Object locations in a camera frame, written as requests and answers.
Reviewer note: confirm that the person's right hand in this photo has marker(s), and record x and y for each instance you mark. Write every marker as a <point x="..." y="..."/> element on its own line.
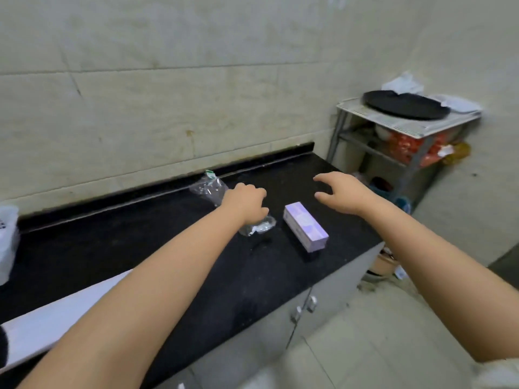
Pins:
<point x="350" y="194"/>

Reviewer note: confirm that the person's left hand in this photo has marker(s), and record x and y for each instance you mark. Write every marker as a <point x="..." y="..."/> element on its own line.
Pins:
<point x="245" y="204"/>

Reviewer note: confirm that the person's right thumb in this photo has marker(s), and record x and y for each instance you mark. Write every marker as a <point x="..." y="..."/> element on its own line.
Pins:
<point x="324" y="196"/>

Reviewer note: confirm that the person's left thumb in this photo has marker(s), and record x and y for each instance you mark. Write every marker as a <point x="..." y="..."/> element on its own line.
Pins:
<point x="264" y="212"/>

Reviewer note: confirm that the person's right forearm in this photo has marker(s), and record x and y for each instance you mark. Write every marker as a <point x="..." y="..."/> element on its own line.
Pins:
<point x="438" y="271"/>

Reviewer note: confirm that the person's left forearm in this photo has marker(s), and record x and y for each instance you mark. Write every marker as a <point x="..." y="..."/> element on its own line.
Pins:
<point x="133" y="303"/>

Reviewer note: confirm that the purple rectangular box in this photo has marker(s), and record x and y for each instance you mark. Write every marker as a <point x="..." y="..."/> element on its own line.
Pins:
<point x="306" y="226"/>

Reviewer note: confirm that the clear plastic bottle green cap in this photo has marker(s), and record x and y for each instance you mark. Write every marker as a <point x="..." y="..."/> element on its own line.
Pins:
<point x="209" y="189"/>

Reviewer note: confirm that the beige pot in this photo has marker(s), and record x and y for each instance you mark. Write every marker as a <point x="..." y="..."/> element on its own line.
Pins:
<point x="381" y="265"/>

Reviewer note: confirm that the red orange plastic bag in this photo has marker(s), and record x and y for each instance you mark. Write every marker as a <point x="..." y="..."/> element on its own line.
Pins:
<point x="409" y="147"/>

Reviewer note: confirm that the grey metal shelf rack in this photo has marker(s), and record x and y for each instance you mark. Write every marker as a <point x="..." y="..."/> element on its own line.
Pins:
<point x="413" y="129"/>

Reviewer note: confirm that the grey cabinet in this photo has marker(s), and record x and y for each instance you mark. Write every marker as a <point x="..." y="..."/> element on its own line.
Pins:
<point x="263" y="332"/>

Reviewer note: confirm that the black round tray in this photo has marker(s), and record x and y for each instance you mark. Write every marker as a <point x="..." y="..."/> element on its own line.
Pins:
<point x="405" y="104"/>

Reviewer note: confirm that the crumpled white paper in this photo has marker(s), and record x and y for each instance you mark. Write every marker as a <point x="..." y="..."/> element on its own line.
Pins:
<point x="403" y="83"/>

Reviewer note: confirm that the yellow plastic bottle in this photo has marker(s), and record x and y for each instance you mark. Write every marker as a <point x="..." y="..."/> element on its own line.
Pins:
<point x="458" y="153"/>

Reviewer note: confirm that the flat white paper sheet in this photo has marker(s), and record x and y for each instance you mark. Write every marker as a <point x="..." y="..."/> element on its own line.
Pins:
<point x="456" y="103"/>

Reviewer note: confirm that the white board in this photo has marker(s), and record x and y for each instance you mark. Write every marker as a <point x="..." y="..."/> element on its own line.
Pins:
<point x="48" y="320"/>

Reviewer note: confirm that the person's light clothing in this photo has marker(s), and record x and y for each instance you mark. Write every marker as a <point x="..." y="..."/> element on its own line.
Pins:
<point x="498" y="374"/>

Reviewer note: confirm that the white plastic bag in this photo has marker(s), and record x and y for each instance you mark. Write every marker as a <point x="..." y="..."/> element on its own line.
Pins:
<point x="7" y="243"/>

